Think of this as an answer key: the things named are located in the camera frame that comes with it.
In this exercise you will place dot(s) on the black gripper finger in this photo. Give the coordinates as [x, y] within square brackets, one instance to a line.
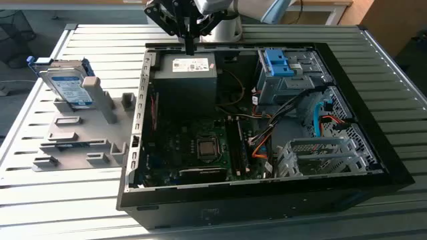
[150, 11]
[210, 25]

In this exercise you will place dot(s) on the hard disk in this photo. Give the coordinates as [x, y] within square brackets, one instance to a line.
[70, 87]

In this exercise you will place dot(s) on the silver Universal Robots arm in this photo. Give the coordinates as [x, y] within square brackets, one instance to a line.
[227, 30]

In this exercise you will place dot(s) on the grey disk bay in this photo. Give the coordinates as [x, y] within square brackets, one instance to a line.
[321, 156]

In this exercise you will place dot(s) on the white framed desk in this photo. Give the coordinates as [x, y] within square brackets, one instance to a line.
[101, 7]

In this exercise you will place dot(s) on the blue drive cage latch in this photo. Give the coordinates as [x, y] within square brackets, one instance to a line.
[278, 65]

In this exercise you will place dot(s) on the grey optical drive cage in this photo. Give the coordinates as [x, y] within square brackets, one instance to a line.
[294, 87]

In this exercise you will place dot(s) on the black mesh wastebasket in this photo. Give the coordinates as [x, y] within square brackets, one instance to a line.
[16, 50]

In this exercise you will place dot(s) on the black RAM slot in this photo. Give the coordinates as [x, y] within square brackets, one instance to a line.
[231, 145]
[243, 150]

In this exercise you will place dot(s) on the silver CPU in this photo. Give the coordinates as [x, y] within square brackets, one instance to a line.
[207, 147]

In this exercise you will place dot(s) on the grey parts rack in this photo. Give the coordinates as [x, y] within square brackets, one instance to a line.
[97, 130]

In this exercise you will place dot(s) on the green motherboard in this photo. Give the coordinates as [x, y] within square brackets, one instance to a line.
[174, 150]

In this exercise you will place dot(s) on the CPU socket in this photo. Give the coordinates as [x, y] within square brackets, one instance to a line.
[198, 157]

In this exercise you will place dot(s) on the white floor power strip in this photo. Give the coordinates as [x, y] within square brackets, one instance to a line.
[4, 91]

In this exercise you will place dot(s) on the wooden cabinet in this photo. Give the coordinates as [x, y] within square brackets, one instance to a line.
[394, 20]

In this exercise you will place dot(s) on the dark RAM stick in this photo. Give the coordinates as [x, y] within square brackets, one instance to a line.
[71, 145]

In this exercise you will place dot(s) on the black graphics card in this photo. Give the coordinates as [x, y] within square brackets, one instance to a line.
[203, 173]

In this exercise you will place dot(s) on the black open PC case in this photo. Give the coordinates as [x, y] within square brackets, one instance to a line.
[234, 207]

